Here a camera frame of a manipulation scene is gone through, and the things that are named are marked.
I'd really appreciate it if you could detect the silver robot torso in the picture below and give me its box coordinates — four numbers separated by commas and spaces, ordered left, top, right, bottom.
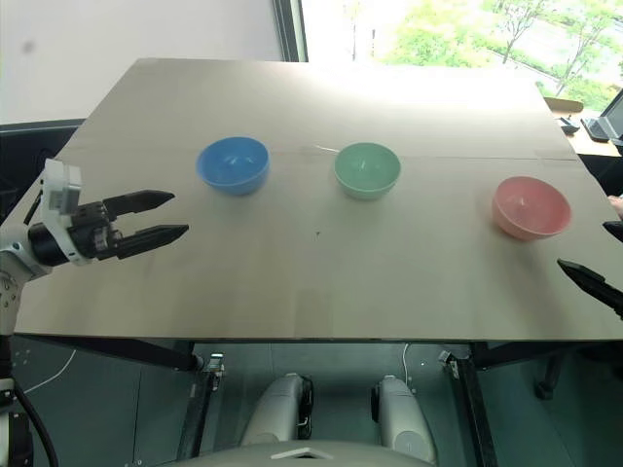
160, 437, 439, 467

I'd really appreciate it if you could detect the blue plastic bowl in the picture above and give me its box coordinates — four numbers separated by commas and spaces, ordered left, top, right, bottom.
195, 136, 271, 198

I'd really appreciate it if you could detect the black office chair base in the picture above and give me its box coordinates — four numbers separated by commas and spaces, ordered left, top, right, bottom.
533, 350, 568, 401

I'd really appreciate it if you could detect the black low cabinet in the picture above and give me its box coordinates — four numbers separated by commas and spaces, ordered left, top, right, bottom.
0, 117, 92, 230

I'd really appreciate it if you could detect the wooden side desk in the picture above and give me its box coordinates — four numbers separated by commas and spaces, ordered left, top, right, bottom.
541, 95, 623, 158

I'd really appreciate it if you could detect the green plastic bowl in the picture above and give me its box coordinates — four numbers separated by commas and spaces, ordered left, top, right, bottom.
333, 141, 402, 201

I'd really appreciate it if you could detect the silver right robot leg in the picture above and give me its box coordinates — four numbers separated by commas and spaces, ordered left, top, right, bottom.
370, 374, 437, 464

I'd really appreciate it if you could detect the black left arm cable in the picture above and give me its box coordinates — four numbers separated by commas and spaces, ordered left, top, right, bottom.
8, 377, 60, 467

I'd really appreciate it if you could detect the black table frame strut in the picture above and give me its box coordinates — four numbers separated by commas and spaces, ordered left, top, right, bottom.
14, 334, 228, 461
439, 341, 623, 467

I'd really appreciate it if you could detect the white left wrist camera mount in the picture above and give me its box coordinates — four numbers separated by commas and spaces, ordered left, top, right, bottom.
38, 159, 94, 268

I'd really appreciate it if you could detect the red plastic bowl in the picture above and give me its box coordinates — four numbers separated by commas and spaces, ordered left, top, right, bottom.
491, 176, 571, 242

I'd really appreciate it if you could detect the black laptop computer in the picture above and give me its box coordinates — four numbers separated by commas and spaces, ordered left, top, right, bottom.
580, 89, 623, 146

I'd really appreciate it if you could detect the thin white cable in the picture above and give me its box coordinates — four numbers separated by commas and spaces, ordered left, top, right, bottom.
21, 347, 79, 396
401, 342, 416, 396

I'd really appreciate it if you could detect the dark window frame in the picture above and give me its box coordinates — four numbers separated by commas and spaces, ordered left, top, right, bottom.
271, 0, 311, 64

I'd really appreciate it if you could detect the silver left robot leg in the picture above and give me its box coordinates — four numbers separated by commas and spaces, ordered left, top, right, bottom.
240, 373, 315, 447

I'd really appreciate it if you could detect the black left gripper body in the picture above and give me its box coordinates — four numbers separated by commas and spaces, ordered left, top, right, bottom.
67, 198, 124, 263

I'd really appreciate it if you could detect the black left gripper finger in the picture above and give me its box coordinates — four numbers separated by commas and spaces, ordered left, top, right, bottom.
116, 224, 191, 261
103, 189, 176, 219

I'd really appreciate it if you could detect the silver robot leg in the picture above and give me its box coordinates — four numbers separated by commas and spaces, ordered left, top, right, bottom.
240, 373, 315, 447
370, 374, 437, 464

